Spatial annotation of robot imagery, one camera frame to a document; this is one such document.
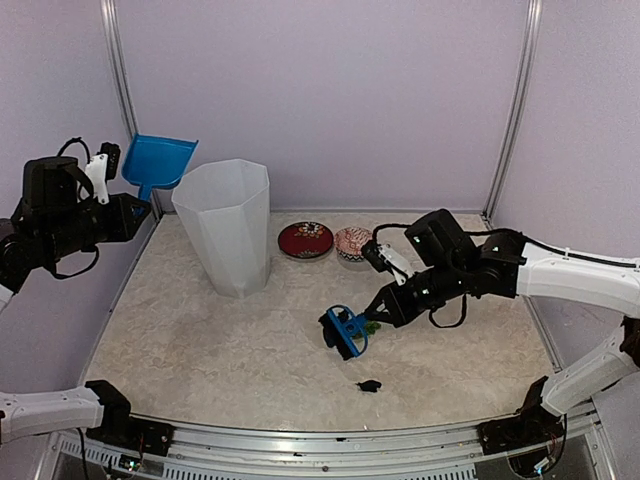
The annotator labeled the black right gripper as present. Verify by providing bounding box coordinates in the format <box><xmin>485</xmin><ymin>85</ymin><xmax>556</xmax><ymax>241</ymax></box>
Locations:
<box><xmin>365</xmin><ymin>258</ymin><xmax>468</xmax><ymax>329</ymax></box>

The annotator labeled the blue hand brush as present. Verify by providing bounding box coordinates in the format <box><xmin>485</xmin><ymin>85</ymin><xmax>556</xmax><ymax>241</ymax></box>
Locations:
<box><xmin>318</xmin><ymin>305</ymin><xmax>369</xmax><ymax>361</ymax></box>

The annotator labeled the blue dustpan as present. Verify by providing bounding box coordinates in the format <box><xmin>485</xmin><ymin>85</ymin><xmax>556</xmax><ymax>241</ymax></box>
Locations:
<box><xmin>122</xmin><ymin>133</ymin><xmax>199</xmax><ymax>202</ymax></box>

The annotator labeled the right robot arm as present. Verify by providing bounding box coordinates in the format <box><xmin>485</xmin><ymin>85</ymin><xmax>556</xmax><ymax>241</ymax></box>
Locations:
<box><xmin>364</xmin><ymin>209</ymin><xmax>639</xmax><ymax>444</ymax></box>

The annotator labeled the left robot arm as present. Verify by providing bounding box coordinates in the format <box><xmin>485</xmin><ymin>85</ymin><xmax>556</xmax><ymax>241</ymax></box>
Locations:
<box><xmin>1</xmin><ymin>142</ymin><xmax>151</xmax><ymax>445</ymax></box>

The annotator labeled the pink patterned bowl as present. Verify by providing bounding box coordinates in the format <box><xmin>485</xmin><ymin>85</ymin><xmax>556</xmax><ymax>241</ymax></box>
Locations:
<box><xmin>334</xmin><ymin>226</ymin><xmax>372</xmax><ymax>263</ymax></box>

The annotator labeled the small black paper scrap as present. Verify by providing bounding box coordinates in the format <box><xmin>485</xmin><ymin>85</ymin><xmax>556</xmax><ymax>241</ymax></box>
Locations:
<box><xmin>356</xmin><ymin>379</ymin><xmax>382</xmax><ymax>393</ymax></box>

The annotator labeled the white plastic trash bin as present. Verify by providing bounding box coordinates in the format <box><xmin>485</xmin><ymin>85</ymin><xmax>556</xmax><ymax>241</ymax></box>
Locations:
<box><xmin>171</xmin><ymin>159</ymin><xmax>270</xmax><ymax>298</ymax></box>

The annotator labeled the red floral plate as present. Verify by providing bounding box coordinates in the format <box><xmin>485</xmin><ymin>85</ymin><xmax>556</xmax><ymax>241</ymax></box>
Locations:
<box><xmin>277</xmin><ymin>221</ymin><xmax>334</xmax><ymax>260</ymax></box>

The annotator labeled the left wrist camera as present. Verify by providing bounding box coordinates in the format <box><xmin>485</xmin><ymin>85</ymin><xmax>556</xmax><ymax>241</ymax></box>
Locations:
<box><xmin>84</xmin><ymin>142</ymin><xmax>121</xmax><ymax>205</ymax></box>

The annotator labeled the aluminium front rail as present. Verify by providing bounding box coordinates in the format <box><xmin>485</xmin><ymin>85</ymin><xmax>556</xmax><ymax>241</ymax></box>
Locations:
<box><xmin>34</xmin><ymin>409</ymin><xmax>614</xmax><ymax>480</ymax></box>

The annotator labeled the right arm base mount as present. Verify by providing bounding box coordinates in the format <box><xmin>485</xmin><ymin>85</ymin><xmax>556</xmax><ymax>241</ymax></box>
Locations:
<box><xmin>477</xmin><ymin>376</ymin><xmax>567</xmax><ymax>455</ymax></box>

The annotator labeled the left aluminium corner post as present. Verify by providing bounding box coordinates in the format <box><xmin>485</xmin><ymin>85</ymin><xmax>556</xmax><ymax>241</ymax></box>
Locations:
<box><xmin>98</xmin><ymin>0</ymin><xmax>164</xmax><ymax>221</ymax></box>

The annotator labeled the aluminium corner post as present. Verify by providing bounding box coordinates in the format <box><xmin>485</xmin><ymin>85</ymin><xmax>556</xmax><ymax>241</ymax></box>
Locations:
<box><xmin>98</xmin><ymin>0</ymin><xmax>164</xmax><ymax>221</ymax></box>
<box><xmin>482</xmin><ymin>0</ymin><xmax>543</xmax><ymax>224</ymax></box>

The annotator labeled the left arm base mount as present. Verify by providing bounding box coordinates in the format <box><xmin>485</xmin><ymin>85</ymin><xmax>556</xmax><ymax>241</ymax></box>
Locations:
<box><xmin>85</xmin><ymin>380</ymin><xmax>175</xmax><ymax>457</ymax></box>

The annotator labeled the right aluminium corner post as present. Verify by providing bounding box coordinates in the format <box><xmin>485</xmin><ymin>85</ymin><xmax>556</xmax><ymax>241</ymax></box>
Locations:
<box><xmin>482</xmin><ymin>0</ymin><xmax>543</xmax><ymax>224</ymax></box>

